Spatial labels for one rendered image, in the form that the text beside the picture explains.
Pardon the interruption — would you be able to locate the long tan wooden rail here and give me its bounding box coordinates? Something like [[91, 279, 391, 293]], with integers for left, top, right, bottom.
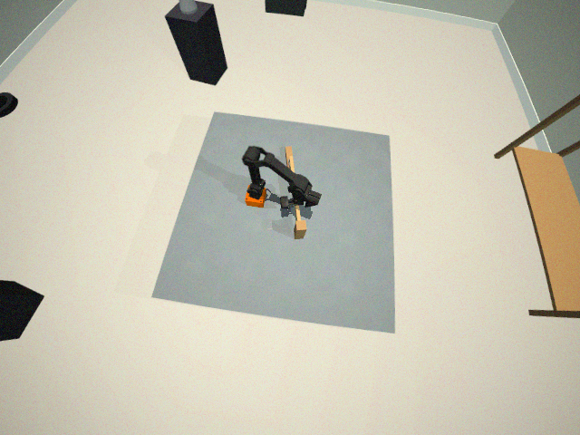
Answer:
[[289, 156, 301, 221]]

